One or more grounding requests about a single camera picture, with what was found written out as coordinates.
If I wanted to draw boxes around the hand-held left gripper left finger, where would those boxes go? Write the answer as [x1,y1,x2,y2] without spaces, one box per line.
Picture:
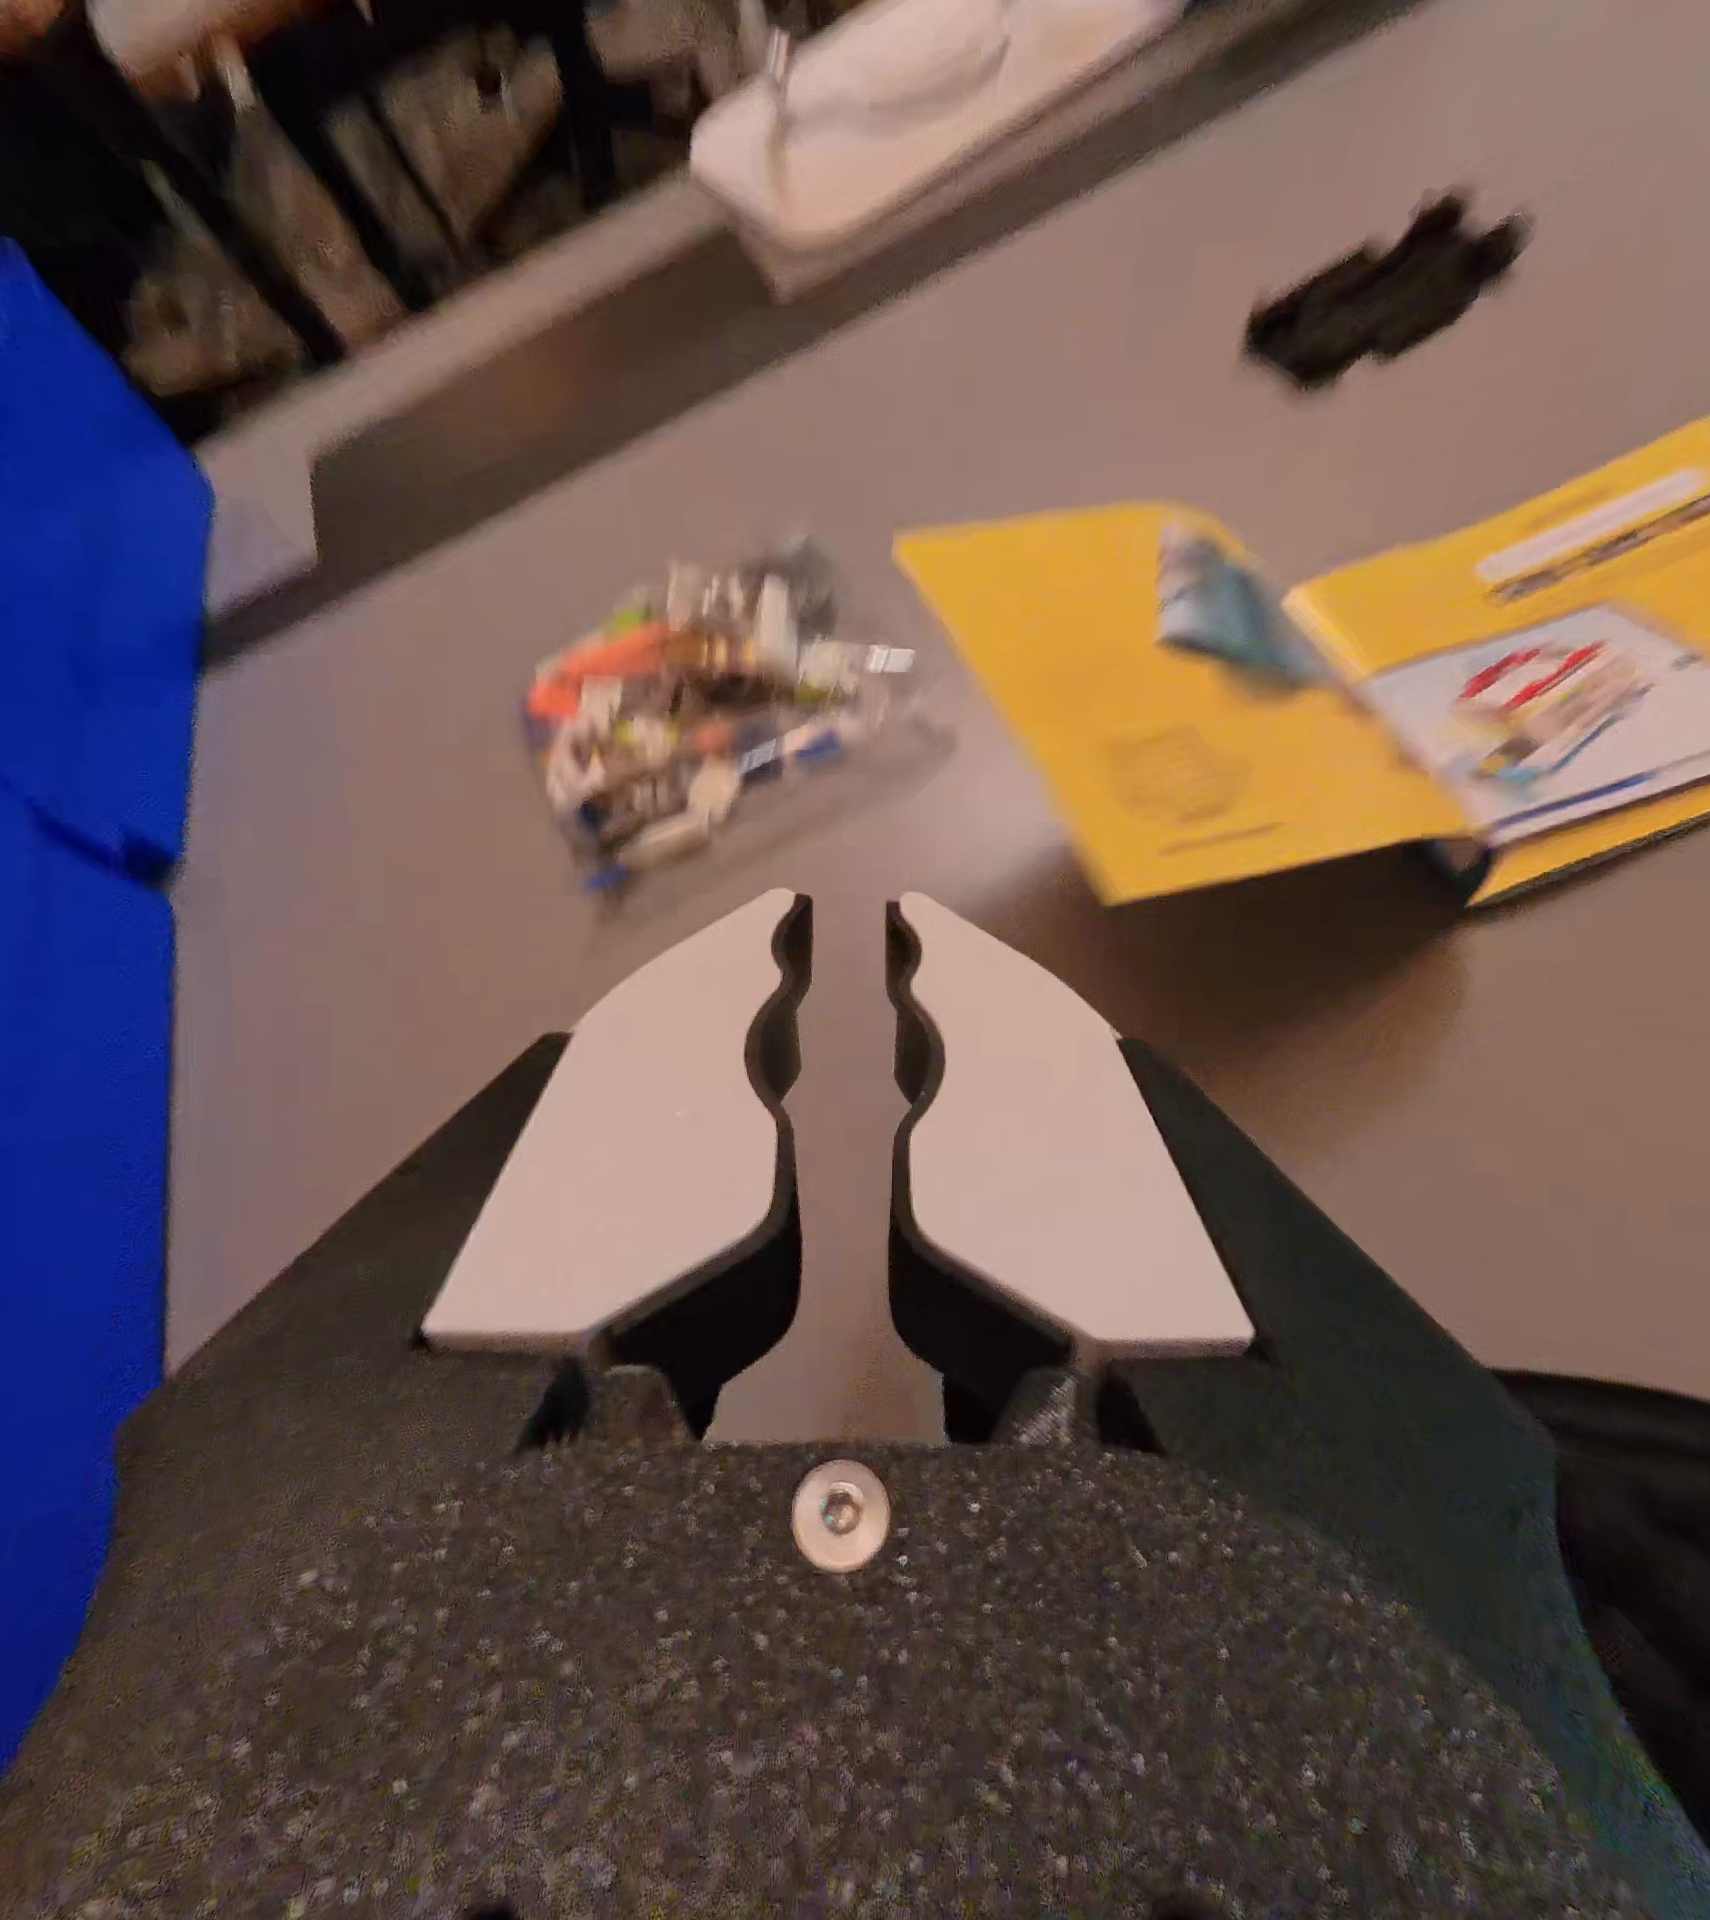
[421,887,805,1358]

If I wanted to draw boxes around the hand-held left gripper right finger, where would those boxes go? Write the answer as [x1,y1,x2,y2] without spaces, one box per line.
[886,891,1257,1367]

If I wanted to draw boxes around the clear bag of lego pieces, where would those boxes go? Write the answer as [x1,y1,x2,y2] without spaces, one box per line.
[520,540,932,895]

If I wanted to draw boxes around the lego instruction booklet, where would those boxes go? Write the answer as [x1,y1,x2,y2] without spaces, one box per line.
[892,413,1710,912]

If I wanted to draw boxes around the black lego chassis piece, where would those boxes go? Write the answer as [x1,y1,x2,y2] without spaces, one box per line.
[1241,196,1533,392]

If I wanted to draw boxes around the blue plastic bin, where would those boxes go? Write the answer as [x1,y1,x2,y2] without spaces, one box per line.
[0,240,217,1898]

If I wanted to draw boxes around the black textured oval pad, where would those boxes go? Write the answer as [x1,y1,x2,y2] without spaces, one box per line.
[1500,1374,1710,1920]

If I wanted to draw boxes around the white wire screen stand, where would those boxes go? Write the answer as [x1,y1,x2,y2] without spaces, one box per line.
[690,0,1188,265]

